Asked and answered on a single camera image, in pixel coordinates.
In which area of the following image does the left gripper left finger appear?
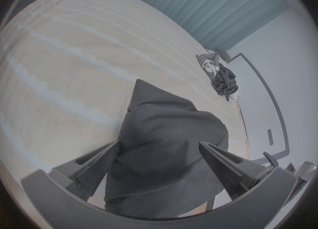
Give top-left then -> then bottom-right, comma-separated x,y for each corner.
51,141 -> 121,197

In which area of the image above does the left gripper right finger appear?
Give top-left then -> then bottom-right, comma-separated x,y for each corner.
199,142 -> 269,197

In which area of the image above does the black T-shirt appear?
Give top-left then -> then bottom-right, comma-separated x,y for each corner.
103,79 -> 229,220

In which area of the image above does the pile of clothes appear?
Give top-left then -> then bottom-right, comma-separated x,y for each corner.
196,52 -> 242,103

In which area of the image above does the bed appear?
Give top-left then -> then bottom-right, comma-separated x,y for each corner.
0,0 -> 291,213

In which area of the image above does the grey bedside table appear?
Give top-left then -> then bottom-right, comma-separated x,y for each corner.
215,48 -> 230,60

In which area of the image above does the blue-green curtain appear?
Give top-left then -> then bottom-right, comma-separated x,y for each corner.
139,0 -> 290,51

